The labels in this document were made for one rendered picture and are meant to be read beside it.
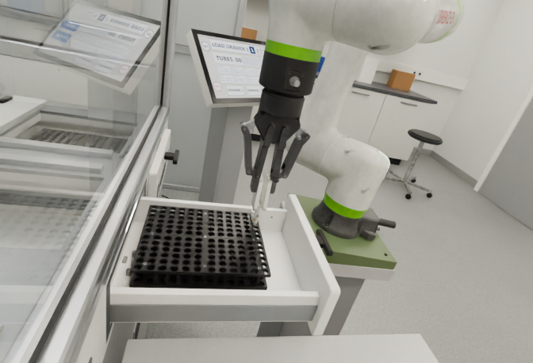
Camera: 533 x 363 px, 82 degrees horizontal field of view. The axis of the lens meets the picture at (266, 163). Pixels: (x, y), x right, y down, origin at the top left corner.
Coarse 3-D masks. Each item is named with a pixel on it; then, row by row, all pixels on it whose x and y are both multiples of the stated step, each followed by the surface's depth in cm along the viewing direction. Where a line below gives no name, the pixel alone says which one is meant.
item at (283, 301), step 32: (128, 256) 57; (288, 256) 66; (128, 288) 44; (160, 288) 45; (192, 288) 46; (288, 288) 58; (128, 320) 45; (160, 320) 46; (192, 320) 47; (224, 320) 48; (256, 320) 50; (288, 320) 51
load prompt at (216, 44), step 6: (210, 42) 124; (216, 42) 126; (222, 42) 128; (228, 42) 131; (234, 42) 134; (216, 48) 125; (222, 48) 128; (228, 48) 130; (234, 48) 133; (240, 48) 135; (246, 48) 138; (252, 48) 141; (258, 48) 144; (246, 54) 137; (252, 54) 140; (258, 54) 143
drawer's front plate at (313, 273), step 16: (288, 208) 71; (288, 224) 70; (304, 224) 62; (288, 240) 69; (304, 240) 60; (304, 256) 59; (320, 256) 54; (304, 272) 58; (320, 272) 51; (304, 288) 57; (320, 288) 51; (336, 288) 48; (320, 304) 50; (320, 320) 50
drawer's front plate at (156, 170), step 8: (168, 136) 88; (160, 144) 81; (168, 144) 90; (160, 152) 77; (160, 160) 73; (152, 168) 69; (160, 168) 74; (152, 176) 68; (160, 176) 77; (152, 184) 69; (152, 192) 69
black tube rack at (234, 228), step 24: (168, 216) 59; (192, 216) 61; (216, 216) 63; (240, 216) 65; (144, 240) 52; (168, 240) 53; (192, 240) 55; (216, 240) 56; (240, 240) 58; (144, 264) 48; (168, 264) 49; (192, 264) 50; (216, 264) 51; (240, 264) 53; (216, 288) 51; (240, 288) 52; (264, 288) 53
